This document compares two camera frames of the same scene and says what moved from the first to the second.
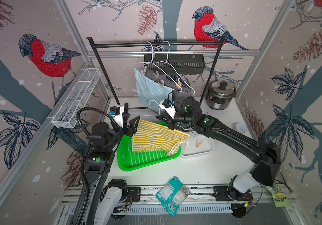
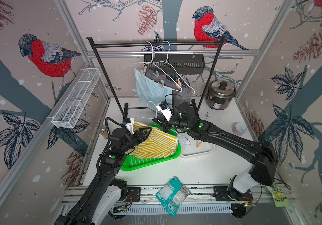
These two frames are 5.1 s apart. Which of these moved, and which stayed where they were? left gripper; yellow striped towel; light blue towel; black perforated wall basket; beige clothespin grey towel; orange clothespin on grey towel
Moved: left gripper; yellow striped towel
Stayed: orange clothespin on grey towel; black perforated wall basket; beige clothespin grey towel; light blue towel
